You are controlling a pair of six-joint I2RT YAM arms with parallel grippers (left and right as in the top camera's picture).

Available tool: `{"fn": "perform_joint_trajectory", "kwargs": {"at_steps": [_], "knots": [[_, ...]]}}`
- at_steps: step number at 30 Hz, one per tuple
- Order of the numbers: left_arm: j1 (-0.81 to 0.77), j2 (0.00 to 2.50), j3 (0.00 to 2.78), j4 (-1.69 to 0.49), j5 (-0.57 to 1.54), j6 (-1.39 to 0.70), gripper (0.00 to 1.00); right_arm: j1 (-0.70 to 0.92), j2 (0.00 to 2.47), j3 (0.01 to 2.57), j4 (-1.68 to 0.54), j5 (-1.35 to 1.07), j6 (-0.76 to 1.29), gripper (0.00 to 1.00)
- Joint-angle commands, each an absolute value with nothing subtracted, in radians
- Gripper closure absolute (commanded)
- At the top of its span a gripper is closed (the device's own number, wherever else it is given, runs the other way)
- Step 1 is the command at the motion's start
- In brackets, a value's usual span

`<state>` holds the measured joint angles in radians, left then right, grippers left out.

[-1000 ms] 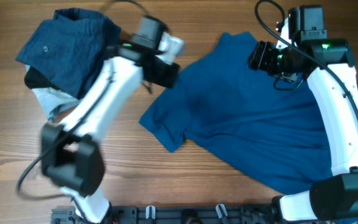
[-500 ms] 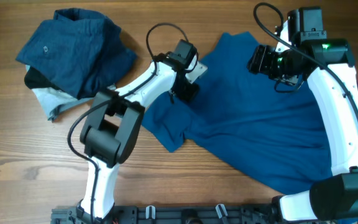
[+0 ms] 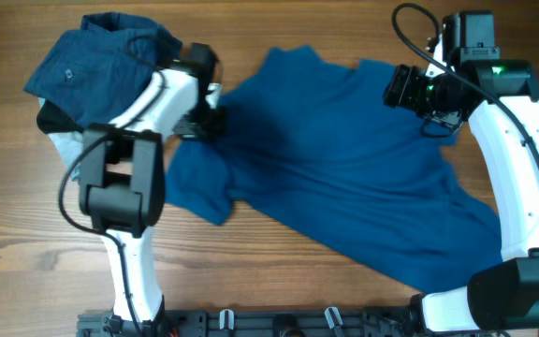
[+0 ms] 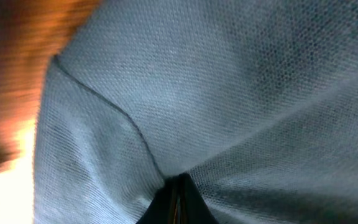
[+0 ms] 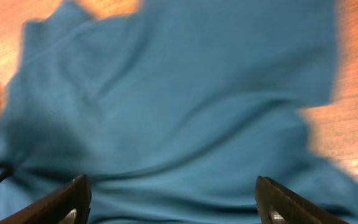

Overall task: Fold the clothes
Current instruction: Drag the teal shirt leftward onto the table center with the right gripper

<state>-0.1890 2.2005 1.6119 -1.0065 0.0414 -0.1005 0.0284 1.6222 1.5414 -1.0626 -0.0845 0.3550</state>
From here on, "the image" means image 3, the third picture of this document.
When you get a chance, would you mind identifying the folded light grey garment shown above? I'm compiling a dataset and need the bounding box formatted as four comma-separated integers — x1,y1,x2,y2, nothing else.
38,97,82,168

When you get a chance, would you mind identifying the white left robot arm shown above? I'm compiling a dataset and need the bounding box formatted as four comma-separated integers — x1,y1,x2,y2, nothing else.
79,43,226,336

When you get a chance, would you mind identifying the folded black garment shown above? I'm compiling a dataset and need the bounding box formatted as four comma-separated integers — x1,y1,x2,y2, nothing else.
36,100,83,134

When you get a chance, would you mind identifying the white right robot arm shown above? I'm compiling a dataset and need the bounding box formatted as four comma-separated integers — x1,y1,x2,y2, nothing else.
383,10,539,336

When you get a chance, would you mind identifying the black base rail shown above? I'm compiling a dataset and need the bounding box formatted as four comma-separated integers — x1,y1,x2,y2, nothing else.
76,306,539,337

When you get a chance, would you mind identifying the teal blue t-shirt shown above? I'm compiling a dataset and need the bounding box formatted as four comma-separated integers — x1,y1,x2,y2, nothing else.
165,46,502,293

